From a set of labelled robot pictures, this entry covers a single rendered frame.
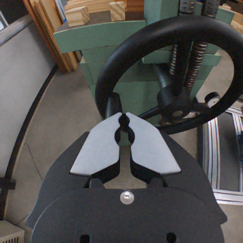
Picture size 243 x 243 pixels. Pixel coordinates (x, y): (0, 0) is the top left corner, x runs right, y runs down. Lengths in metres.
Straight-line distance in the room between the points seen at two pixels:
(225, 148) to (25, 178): 1.78
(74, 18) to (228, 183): 1.16
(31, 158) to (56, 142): 0.32
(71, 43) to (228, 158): 1.13
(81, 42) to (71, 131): 0.99
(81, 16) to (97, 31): 0.05
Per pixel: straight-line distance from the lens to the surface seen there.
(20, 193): 1.43
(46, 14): 1.68
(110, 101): 0.16
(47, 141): 1.33
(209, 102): 0.52
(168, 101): 0.20
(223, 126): 1.18
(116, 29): 0.32
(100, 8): 0.47
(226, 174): 1.04
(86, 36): 0.33
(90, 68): 0.38
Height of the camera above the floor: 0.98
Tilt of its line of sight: 60 degrees down
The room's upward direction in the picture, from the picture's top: 7 degrees counter-clockwise
